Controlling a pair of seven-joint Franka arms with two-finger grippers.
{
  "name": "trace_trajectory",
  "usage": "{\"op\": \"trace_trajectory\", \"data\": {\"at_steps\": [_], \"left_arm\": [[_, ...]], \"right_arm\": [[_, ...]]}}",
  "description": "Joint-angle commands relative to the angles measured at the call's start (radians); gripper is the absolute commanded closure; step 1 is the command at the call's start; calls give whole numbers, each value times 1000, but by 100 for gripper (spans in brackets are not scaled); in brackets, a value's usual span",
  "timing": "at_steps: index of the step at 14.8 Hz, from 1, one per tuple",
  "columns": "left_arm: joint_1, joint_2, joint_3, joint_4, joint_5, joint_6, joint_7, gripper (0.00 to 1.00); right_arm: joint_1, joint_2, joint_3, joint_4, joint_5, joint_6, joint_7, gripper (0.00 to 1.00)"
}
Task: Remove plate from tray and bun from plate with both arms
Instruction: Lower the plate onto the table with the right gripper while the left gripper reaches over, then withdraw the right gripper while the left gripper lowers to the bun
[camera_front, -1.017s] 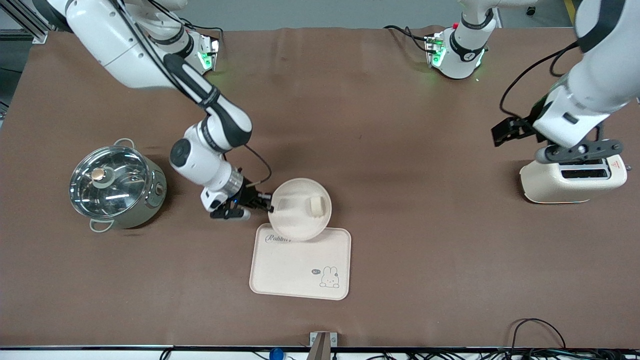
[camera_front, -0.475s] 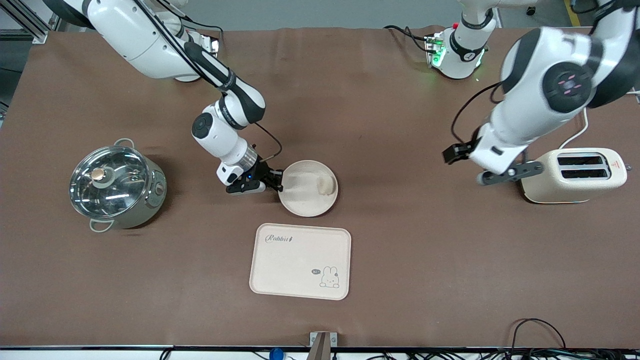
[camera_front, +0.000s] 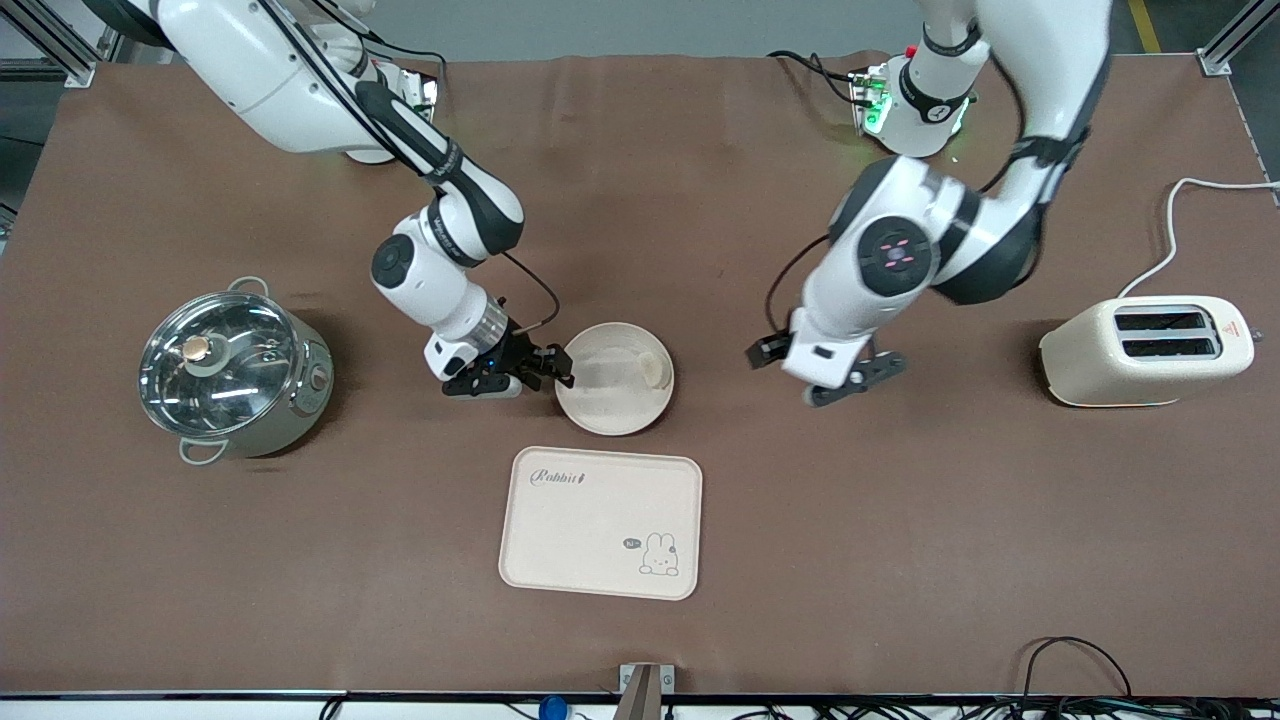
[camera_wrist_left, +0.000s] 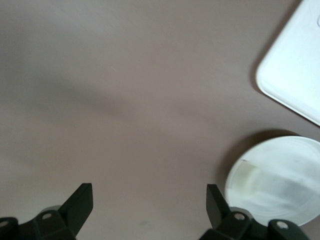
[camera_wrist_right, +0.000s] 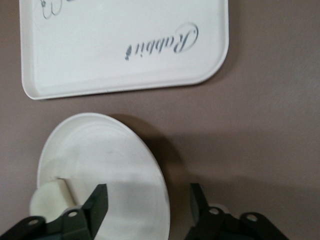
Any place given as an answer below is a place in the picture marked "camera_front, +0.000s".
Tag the cream rabbit print tray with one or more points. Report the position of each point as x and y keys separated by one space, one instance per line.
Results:
x=590 y=530

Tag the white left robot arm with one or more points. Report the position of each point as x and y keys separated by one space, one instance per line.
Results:
x=1040 y=60

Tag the brown table cover mat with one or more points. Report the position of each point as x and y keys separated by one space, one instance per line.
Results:
x=800 y=560

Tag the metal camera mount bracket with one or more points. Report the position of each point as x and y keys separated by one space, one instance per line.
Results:
x=645 y=685

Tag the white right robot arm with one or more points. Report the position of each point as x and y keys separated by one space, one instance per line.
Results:
x=270 y=70

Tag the cream two-slot toaster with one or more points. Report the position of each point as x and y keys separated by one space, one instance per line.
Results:
x=1120 y=378

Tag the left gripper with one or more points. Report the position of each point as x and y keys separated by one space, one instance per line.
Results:
x=766 y=350

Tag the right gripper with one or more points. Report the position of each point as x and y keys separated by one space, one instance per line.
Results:
x=521 y=351

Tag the small white steamed bun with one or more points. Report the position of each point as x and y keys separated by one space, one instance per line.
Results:
x=655 y=370

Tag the aluminium frame profile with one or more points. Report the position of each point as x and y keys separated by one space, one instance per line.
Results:
x=70 y=72
x=1215 y=62

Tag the blue round cap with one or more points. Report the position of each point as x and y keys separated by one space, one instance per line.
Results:
x=552 y=709

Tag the glass pot lid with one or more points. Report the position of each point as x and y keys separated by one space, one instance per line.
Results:
x=215 y=365

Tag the steel pot with glass lid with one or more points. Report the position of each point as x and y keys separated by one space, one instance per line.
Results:
x=305 y=400

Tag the cream round plate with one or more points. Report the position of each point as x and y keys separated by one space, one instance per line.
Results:
x=610 y=395

